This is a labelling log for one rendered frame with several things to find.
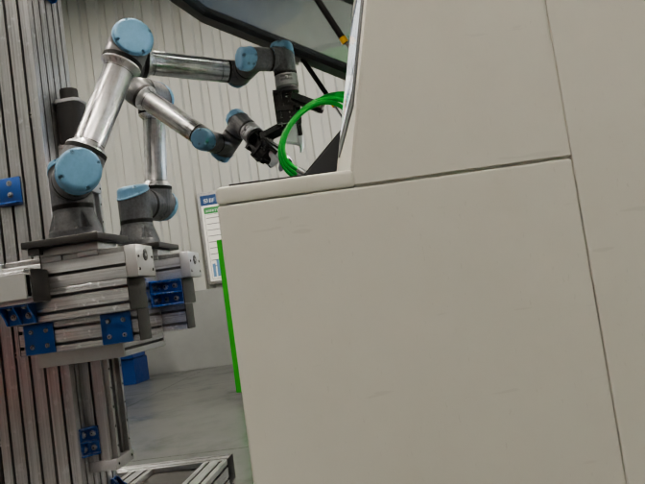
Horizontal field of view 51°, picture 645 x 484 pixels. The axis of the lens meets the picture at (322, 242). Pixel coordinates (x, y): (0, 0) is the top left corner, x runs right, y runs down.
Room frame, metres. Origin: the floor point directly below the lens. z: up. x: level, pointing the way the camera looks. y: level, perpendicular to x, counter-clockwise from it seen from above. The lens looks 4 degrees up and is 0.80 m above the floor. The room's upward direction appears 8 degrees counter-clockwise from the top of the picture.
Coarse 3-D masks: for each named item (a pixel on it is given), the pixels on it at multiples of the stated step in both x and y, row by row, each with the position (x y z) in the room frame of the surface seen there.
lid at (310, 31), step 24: (192, 0) 2.33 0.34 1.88; (216, 0) 2.24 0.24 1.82; (240, 0) 2.16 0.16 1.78; (264, 0) 2.09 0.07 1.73; (288, 0) 2.02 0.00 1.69; (312, 0) 1.95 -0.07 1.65; (336, 0) 1.89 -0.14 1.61; (216, 24) 2.43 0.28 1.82; (240, 24) 2.38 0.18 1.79; (264, 24) 2.29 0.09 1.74; (288, 24) 2.21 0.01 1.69; (312, 24) 2.13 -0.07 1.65; (312, 48) 2.34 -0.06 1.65; (336, 48) 2.26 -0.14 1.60; (336, 72) 2.44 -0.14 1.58
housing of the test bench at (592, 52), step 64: (576, 0) 1.09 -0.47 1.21; (640, 0) 1.09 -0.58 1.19; (576, 64) 1.08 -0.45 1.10; (640, 64) 1.09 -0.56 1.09; (576, 128) 1.08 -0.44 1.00; (640, 128) 1.09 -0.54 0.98; (640, 192) 1.09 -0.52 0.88; (640, 256) 1.09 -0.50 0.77; (640, 320) 1.09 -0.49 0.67; (640, 384) 1.09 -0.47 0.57; (640, 448) 1.08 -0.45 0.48
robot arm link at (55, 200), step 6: (54, 162) 1.89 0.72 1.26; (48, 168) 1.90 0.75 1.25; (54, 168) 1.89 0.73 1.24; (48, 174) 1.91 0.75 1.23; (54, 192) 1.89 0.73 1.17; (90, 192) 1.90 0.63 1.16; (54, 198) 1.90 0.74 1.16; (60, 198) 1.88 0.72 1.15; (66, 198) 1.87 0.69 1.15; (84, 198) 1.91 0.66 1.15; (90, 198) 1.93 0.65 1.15; (54, 204) 1.90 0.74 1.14; (60, 204) 1.89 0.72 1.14
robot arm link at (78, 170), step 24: (120, 24) 1.84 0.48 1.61; (144, 24) 1.88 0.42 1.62; (120, 48) 1.83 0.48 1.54; (144, 48) 1.86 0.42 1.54; (120, 72) 1.85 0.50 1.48; (96, 96) 1.83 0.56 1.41; (120, 96) 1.86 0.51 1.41; (96, 120) 1.81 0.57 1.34; (72, 144) 1.78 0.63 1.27; (96, 144) 1.81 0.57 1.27; (72, 168) 1.76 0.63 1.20; (96, 168) 1.78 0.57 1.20; (72, 192) 1.79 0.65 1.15
